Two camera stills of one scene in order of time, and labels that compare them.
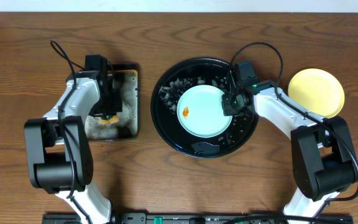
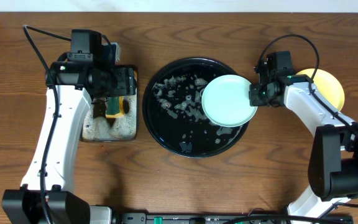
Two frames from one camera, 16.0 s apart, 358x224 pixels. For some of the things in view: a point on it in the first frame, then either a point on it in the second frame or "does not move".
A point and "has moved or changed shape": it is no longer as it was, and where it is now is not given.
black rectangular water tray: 127,126 does not move
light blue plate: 200,112 has moved or changed shape
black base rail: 201,218 does not move
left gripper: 105,111 to 129,81
